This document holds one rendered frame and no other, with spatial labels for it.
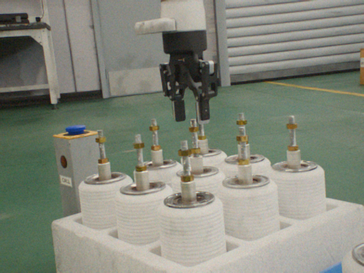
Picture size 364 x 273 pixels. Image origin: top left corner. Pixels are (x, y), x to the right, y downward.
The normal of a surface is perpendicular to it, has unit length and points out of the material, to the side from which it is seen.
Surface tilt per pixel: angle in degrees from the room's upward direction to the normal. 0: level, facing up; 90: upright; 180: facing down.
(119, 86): 90
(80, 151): 90
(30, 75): 90
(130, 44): 90
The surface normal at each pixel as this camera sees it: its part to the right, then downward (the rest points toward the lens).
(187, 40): 0.09, 0.15
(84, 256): -0.77, 0.18
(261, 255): 0.63, 0.07
